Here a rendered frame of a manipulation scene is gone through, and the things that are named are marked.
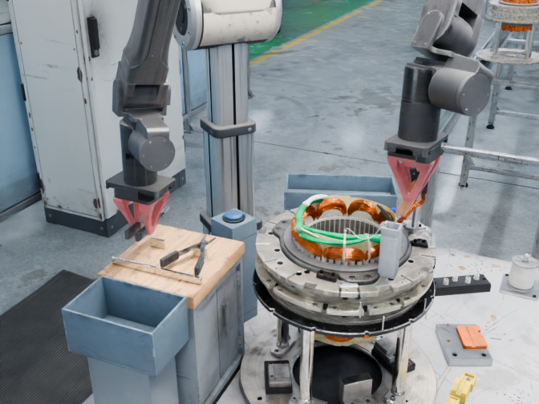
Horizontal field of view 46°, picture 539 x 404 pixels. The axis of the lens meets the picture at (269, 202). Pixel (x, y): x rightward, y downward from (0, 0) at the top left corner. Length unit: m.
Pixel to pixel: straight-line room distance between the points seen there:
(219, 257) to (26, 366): 1.64
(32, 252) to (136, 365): 2.48
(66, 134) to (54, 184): 0.33
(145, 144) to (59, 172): 2.56
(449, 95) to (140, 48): 0.44
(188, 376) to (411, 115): 0.60
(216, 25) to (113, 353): 0.69
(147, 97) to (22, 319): 2.05
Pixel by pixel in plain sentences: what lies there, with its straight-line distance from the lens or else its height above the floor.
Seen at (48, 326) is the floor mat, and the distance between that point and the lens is 2.88.
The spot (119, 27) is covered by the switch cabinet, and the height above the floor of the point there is 1.06.
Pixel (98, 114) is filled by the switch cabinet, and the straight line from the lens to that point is 3.25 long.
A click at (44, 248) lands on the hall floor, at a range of 3.50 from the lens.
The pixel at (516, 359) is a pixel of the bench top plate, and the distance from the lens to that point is 1.46.
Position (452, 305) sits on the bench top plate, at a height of 0.78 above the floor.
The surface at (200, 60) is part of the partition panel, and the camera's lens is 5.04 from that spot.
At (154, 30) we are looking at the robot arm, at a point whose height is 1.48.
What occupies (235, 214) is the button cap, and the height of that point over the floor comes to 1.04.
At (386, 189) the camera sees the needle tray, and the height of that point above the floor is 1.03.
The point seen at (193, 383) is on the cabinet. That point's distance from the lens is 1.18.
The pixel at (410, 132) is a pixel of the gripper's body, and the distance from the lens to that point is 0.93.
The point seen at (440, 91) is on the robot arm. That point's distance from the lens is 0.88.
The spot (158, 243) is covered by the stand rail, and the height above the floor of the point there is 1.08.
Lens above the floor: 1.66
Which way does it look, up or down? 26 degrees down
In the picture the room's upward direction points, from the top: straight up
